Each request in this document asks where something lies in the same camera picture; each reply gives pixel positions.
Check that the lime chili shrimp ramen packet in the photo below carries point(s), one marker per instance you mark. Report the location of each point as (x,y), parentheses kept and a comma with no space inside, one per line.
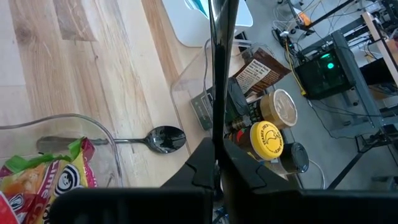
(46,174)

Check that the yellow-lid spice jar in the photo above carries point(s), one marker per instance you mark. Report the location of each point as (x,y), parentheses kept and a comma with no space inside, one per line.
(267,140)

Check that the grey desk frame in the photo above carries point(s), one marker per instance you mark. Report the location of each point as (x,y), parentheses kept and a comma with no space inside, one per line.
(357,77)

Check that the teal silicone spoon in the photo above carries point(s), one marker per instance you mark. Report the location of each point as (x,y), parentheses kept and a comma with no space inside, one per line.
(199,6)

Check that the black-lid spice jar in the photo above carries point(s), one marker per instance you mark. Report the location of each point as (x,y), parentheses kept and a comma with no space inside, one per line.
(293,157)

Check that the small clear plastic bin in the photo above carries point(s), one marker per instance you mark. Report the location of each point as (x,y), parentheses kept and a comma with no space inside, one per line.
(186,84)

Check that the large clear plastic bin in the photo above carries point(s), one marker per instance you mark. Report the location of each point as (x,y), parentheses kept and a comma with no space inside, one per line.
(102,133)

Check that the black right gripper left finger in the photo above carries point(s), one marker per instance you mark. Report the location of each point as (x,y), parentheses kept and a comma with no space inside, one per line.
(186,202)

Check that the tan-lid spice jar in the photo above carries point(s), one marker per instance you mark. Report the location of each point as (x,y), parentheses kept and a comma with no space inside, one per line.
(280,107)

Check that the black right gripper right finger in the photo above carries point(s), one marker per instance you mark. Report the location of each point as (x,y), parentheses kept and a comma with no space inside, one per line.
(258,196)

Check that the white plastic bin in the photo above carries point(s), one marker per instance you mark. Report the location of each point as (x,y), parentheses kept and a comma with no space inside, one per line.
(189,28)

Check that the black computer tower green light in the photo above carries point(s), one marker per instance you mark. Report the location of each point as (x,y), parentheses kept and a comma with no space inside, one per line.
(323,74)

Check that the black frame clamp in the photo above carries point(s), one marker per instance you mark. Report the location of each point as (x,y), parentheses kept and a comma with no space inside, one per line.
(241,37)

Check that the brown white-label spice packet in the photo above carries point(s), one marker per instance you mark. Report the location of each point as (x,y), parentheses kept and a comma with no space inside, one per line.
(258,71)

